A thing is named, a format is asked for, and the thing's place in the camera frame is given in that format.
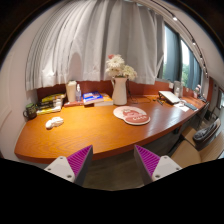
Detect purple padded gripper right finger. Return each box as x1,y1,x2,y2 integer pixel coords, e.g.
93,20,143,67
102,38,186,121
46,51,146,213
134,145,181,185

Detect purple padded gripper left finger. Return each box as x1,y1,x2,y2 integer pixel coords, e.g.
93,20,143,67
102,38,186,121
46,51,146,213
45,145,93,186

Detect white computer mouse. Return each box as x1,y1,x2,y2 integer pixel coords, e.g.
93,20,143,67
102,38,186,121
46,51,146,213
45,117,64,129

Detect round red white mouse pad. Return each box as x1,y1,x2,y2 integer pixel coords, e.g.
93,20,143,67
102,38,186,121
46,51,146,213
113,106,150,126

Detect wooden office chair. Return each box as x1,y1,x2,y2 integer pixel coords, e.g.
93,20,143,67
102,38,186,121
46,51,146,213
171,119,224,168

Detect pink flat book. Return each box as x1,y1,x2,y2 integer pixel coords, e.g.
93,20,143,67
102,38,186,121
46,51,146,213
64,101,84,107

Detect white paper sheets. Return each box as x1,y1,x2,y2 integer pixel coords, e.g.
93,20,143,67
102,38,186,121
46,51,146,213
176,104,189,112

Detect stack of books left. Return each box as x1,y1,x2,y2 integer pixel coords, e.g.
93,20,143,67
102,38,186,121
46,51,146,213
36,93,66,115

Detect dark green mug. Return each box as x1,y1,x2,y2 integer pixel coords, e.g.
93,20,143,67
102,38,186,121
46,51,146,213
23,103,37,120

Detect black keyboard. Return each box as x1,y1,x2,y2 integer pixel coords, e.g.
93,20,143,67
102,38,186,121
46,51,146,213
184,103,198,111

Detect blue book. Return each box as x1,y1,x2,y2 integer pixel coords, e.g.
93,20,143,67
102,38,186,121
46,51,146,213
83,91,104,105

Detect white laptop on stand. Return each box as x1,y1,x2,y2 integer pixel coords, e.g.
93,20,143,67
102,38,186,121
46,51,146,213
158,91,180,104

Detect clear sanitizer bottle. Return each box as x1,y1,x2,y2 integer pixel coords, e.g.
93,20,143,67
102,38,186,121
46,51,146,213
76,84,82,102

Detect orange book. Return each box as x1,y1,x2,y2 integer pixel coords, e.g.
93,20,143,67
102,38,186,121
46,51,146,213
94,93,113,106

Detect white ceramic pitcher vase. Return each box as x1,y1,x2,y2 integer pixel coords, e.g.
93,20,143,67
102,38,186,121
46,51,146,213
112,78,127,105

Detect white tissue container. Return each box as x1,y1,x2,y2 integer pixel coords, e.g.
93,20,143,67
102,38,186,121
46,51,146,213
66,80,77,102

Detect white flower bouquet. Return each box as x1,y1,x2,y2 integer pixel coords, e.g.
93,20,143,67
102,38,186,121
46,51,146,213
105,54,137,80

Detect white grey curtain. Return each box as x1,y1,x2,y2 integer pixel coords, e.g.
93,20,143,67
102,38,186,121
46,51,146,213
26,0,165,90

